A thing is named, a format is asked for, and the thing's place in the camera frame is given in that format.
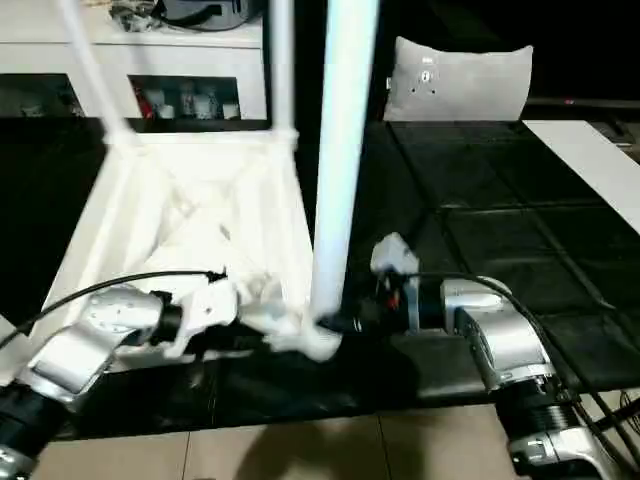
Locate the white plastic table top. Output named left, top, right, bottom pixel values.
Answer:
left=0, top=128, right=345, bottom=384

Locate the white plastic table leg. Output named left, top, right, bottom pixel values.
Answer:
left=309, top=0, right=382, bottom=327
left=267, top=0, right=302, bottom=144
left=57, top=0, right=142, bottom=149

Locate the black table mat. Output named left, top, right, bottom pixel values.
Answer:
left=0, top=117, right=640, bottom=442

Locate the grey cushion with metal fittings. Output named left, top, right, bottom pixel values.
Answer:
left=382, top=35, right=535, bottom=122

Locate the white flat board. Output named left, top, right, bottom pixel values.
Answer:
left=522, top=119, right=640, bottom=225

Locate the black metal table leg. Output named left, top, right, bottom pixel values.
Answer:
left=593, top=398, right=640, bottom=437

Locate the black box with gold label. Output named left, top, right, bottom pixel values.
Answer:
left=262, top=0, right=402, bottom=124

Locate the black bar with red light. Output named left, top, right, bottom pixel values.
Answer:
left=528, top=98, right=640, bottom=108

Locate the white glass-door cabinet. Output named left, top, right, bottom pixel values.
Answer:
left=0, top=12, right=267, bottom=121

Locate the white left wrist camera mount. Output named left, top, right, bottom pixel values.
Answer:
left=166, top=278, right=242, bottom=359

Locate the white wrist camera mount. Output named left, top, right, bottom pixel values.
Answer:
left=166, top=278, right=242, bottom=359
left=370, top=231, right=422, bottom=334

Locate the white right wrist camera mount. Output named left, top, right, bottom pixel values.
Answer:
left=370, top=231, right=422, bottom=334

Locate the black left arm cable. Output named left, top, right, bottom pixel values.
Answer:
left=0, top=268, right=230, bottom=347

